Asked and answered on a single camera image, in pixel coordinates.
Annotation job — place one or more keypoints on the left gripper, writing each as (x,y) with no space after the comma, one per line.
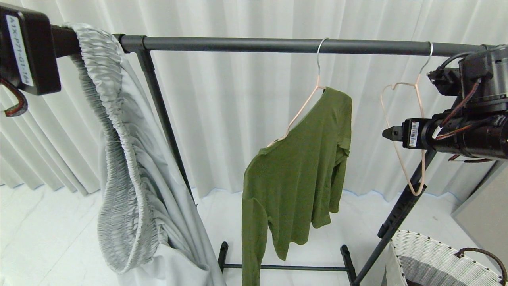
(35,51)

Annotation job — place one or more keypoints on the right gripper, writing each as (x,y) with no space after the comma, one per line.
(476,145)

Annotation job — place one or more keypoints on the pink clothes hanger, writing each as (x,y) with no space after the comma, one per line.
(318,63)
(417,194)

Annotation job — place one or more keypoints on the pale grey shorts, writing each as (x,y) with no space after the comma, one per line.
(131,198)

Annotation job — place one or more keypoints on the green shirt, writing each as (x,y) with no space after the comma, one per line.
(297,178)

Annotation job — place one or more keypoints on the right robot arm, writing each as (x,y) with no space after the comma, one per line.
(488,79)

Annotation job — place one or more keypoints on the white laundry basket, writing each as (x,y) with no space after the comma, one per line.
(428,254)

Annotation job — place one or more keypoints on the black clothes rack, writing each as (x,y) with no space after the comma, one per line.
(238,44)

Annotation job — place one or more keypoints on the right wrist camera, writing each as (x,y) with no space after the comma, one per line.
(446,81)

